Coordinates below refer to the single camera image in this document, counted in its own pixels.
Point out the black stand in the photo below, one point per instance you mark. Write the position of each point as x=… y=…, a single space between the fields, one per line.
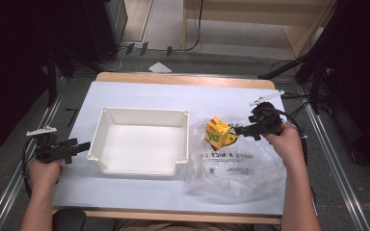
x=305 y=69
x=61 y=69

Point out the pale blue table cover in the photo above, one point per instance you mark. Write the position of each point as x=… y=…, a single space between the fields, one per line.
x=141 y=96

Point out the clear plastic bag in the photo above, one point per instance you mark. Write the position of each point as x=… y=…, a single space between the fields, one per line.
x=237 y=166

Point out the person's left hand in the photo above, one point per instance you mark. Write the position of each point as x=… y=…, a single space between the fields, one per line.
x=44 y=174

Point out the yellow snack box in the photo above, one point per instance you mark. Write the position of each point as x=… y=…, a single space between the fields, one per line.
x=217 y=132

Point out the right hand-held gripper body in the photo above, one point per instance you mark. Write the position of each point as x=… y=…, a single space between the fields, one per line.
x=267 y=119

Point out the white paper sheet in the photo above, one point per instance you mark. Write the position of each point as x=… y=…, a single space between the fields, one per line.
x=160 y=67

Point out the light wooden cabinet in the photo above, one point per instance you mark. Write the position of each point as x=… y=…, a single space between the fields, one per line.
x=253 y=22

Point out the aluminium floor rail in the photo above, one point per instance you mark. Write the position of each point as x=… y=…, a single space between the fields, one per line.
x=16 y=179
x=332 y=163

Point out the black chair seat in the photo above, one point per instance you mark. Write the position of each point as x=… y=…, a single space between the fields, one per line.
x=69 y=220

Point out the person's right hand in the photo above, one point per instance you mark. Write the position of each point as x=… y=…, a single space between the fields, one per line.
x=286 y=143

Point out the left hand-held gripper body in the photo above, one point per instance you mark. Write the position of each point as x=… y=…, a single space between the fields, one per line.
x=48 y=151

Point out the white plastic bin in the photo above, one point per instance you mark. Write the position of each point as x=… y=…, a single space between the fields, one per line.
x=141 y=142

